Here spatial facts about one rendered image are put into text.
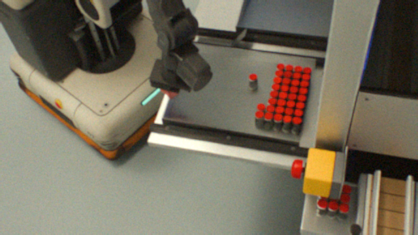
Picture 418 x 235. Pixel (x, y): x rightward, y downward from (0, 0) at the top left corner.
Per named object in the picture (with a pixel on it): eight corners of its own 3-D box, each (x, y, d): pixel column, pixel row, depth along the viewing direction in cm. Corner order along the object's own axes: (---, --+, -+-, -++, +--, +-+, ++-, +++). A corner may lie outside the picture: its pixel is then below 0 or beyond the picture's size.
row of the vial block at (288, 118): (302, 78, 140) (303, 66, 137) (290, 134, 131) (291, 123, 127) (294, 76, 141) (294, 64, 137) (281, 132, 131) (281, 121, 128)
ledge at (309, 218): (370, 192, 122) (371, 188, 121) (366, 246, 115) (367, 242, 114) (307, 181, 125) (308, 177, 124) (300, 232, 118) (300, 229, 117)
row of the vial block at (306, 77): (311, 78, 140) (312, 67, 136) (300, 135, 130) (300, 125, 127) (302, 78, 140) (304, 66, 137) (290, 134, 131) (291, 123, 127)
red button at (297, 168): (310, 167, 114) (311, 157, 111) (307, 183, 112) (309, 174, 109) (292, 164, 115) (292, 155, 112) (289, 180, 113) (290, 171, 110)
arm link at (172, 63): (176, 29, 120) (156, 42, 117) (196, 49, 117) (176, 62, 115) (175, 48, 126) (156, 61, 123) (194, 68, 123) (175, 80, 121)
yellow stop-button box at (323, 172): (341, 170, 115) (345, 152, 109) (337, 200, 111) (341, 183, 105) (305, 164, 117) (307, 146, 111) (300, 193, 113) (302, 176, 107)
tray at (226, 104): (315, 68, 142) (315, 59, 139) (298, 149, 128) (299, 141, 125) (191, 50, 150) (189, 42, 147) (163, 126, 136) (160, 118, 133)
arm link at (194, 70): (189, 10, 116) (158, 28, 112) (225, 44, 112) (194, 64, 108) (183, 47, 126) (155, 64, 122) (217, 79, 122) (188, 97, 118)
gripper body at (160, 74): (189, 94, 127) (192, 76, 121) (148, 83, 128) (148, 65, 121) (196, 73, 130) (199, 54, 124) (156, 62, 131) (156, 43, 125)
